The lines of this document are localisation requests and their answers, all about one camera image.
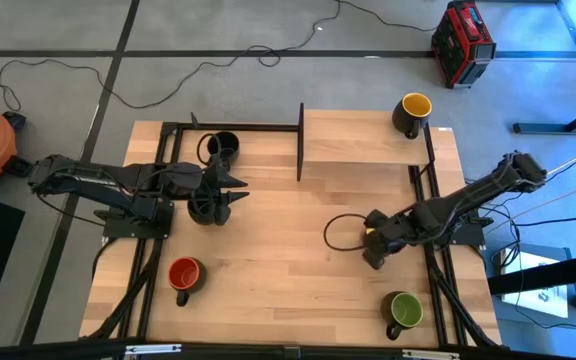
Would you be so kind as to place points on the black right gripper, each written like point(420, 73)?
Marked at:
point(385, 232)

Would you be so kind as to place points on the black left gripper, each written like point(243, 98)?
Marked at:
point(198, 180)

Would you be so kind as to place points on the all-black coffee mug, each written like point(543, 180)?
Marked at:
point(225, 145)
point(200, 216)

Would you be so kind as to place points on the black mug yellow-red interior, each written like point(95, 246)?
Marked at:
point(415, 105)

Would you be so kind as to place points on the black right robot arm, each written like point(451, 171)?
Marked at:
point(463, 202)

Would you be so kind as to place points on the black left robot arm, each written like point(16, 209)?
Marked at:
point(93, 182)

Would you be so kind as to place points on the black mug green interior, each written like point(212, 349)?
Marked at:
point(407, 310)

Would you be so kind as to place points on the black mug orange interior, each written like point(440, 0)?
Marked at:
point(184, 274)

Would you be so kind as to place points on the raised wooden shelf board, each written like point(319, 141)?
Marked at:
point(353, 137)

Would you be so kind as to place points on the white printed box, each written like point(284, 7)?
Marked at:
point(533, 295)

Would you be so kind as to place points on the black crossbeam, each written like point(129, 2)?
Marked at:
point(543, 275)

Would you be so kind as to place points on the black stand foot beam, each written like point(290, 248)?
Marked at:
point(543, 128)

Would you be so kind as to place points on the red and black toolbox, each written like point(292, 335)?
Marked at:
point(460, 45)

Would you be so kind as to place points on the black shelf support post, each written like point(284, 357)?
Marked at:
point(427, 147)
point(300, 150)

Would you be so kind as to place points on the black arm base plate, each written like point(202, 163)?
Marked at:
point(468, 235)
point(118, 230)

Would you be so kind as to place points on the silver mounting bracket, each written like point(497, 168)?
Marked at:
point(153, 349)
point(430, 355)

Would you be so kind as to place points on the black table edge rail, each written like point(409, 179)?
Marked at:
point(228, 353)

